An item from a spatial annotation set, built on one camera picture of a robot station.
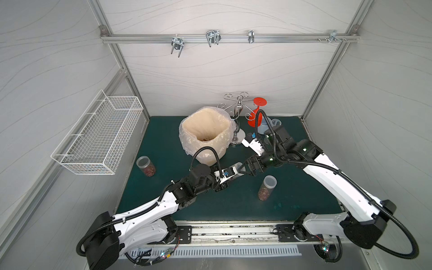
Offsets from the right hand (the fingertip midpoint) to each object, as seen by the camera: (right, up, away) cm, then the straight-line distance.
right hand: (243, 166), depth 67 cm
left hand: (-6, -4, +6) cm, 9 cm away
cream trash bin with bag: (-17, +17, +29) cm, 38 cm away
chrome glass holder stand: (0, +27, +23) cm, 36 cm away
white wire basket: (-61, +9, +2) cm, 62 cm away
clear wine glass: (+26, +20, +38) cm, 51 cm away
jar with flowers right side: (+12, -8, +5) cm, 16 cm away
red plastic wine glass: (+12, +30, +23) cm, 40 cm away
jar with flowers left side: (-48, -3, +17) cm, 51 cm away
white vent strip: (-13, -37, +3) cm, 40 cm away
